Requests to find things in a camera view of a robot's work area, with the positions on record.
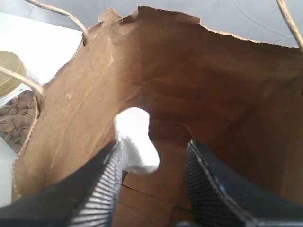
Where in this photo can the clear jar of almonds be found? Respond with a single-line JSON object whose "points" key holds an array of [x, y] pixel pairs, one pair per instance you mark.
{"points": [[18, 112]]}

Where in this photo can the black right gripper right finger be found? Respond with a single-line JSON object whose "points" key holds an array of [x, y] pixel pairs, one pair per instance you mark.
{"points": [[220, 197]]}

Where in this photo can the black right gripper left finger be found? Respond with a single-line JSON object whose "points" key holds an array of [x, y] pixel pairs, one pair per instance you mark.
{"points": [[86, 198]]}

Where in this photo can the white marshmallow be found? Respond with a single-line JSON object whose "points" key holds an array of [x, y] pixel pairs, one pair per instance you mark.
{"points": [[138, 153]]}

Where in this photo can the brown paper shopping bag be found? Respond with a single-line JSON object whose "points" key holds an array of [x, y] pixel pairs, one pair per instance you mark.
{"points": [[241, 99]]}

